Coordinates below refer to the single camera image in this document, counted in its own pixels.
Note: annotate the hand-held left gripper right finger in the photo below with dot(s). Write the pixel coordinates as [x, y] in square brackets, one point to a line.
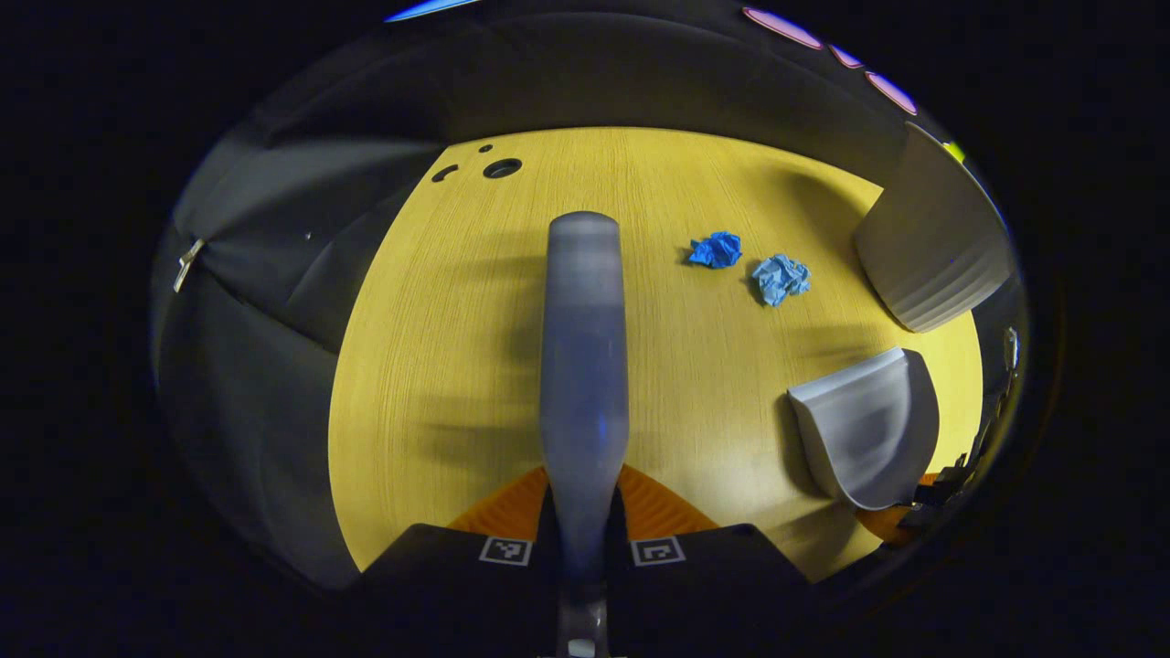
[713, 562]

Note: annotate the grey dustpan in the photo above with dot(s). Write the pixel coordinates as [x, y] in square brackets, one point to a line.
[868, 429]

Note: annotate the light blue paper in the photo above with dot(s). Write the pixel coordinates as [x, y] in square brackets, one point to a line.
[780, 279]

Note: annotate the white ribbed garbage bin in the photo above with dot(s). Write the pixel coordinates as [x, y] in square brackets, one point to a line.
[932, 247]

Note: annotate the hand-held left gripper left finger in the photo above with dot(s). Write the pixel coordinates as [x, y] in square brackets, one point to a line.
[457, 557]

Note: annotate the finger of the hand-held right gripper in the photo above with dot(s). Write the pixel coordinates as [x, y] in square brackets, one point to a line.
[941, 492]
[885, 524]

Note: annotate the dark blue paper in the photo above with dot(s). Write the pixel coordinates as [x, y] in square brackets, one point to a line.
[716, 249]

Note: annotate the white cloth clip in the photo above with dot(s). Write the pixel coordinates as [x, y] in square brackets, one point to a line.
[187, 265]

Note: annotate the small grey broom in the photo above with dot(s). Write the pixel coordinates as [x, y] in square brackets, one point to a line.
[583, 366]

